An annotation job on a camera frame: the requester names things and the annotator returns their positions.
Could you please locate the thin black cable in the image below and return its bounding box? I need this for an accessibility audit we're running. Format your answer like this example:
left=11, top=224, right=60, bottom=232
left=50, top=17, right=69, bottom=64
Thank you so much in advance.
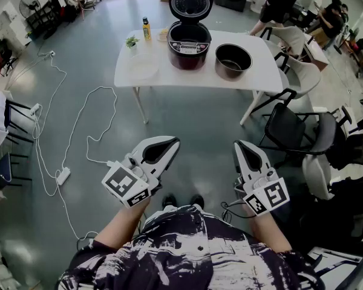
left=220, top=199, right=257, bottom=223

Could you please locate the small green potted plant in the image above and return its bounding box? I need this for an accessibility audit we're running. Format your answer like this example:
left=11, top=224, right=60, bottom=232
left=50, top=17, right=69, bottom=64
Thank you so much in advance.
left=125, top=35, right=140, bottom=50

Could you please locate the black shoe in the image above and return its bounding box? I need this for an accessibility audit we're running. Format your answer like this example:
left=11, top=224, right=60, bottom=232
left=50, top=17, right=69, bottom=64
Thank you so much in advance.
left=162, top=193, right=178, bottom=210
left=189, top=194, right=205, bottom=210

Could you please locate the person's right forearm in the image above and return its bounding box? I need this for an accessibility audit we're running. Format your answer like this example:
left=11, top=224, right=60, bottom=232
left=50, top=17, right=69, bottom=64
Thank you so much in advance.
left=244, top=204, right=293, bottom=253

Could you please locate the white shell chair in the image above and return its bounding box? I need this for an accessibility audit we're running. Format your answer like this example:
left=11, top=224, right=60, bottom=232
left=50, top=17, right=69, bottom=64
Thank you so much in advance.
left=264, top=51, right=322, bottom=102

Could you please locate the dark metal pot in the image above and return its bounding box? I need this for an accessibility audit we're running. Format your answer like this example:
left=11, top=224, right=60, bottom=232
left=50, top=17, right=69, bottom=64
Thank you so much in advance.
left=214, top=43, right=253, bottom=82

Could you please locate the yellow oil bottle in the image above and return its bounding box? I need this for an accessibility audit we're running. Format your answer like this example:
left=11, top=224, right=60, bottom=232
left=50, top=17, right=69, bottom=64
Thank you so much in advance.
left=142, top=16, right=152, bottom=41

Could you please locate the person's left forearm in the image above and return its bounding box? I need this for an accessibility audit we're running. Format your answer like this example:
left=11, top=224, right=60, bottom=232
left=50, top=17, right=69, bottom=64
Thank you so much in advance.
left=93, top=196, right=152, bottom=251

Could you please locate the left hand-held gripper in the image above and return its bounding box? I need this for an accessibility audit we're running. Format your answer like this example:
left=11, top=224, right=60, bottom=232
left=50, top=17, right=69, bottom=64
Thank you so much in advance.
left=102, top=135, right=182, bottom=208

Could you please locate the person's black white patterned shirt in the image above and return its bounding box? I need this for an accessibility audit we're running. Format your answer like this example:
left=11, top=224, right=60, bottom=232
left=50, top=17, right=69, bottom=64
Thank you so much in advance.
left=56, top=205, right=325, bottom=290

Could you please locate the white folding table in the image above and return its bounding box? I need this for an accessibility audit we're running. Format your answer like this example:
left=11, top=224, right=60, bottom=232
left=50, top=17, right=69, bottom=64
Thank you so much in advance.
left=114, top=28, right=284, bottom=126

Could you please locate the wooden side table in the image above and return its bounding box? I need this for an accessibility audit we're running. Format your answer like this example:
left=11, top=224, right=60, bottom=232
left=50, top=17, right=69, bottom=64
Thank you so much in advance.
left=302, top=33, right=330, bottom=72

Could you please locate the black metal shelf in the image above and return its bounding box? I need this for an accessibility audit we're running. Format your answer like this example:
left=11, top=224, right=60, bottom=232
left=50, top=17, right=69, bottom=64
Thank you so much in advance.
left=25, top=1, right=61, bottom=39

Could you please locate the white office chair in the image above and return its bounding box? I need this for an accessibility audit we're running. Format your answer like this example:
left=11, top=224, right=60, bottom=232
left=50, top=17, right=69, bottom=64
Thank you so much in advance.
left=301, top=154, right=335, bottom=201

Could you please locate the looping white cable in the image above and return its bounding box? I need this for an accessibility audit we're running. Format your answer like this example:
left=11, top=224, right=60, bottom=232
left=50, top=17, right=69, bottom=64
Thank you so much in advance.
left=62, top=85, right=119, bottom=175

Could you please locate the black folding chair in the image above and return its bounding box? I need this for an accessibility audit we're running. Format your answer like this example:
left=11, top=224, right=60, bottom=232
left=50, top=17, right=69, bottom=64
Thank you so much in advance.
left=258, top=102, right=339, bottom=164

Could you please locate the beige shell chair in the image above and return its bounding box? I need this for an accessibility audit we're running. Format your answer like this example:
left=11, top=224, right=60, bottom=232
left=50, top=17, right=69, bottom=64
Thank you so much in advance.
left=259, top=25, right=310, bottom=59

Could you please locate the large white power strip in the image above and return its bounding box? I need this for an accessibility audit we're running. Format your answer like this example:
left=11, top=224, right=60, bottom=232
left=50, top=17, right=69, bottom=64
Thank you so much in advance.
left=56, top=167, right=71, bottom=185

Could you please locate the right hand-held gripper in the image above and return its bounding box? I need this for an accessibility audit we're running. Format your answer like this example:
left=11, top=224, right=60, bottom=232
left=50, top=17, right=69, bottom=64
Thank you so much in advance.
left=233, top=140, right=290, bottom=216

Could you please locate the maroon rice cooker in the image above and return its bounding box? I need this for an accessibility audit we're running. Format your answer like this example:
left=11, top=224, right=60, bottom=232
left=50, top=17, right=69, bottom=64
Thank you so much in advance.
left=166, top=0, right=215, bottom=71

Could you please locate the long white cable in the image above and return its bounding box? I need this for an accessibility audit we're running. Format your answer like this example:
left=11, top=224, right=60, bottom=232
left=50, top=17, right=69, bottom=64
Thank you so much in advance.
left=4, top=51, right=93, bottom=241

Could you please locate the black office chair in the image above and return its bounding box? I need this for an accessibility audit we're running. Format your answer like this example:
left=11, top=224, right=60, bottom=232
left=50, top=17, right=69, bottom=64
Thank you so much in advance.
left=293, top=173, right=363, bottom=253

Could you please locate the black pedestal fan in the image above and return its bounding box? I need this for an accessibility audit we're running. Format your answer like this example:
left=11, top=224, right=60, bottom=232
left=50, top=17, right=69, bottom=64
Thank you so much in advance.
left=19, top=0, right=42, bottom=19

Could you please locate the blue seat chair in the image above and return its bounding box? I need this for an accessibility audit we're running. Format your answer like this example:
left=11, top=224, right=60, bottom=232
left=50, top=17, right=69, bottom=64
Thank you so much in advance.
left=0, top=152, right=33, bottom=190

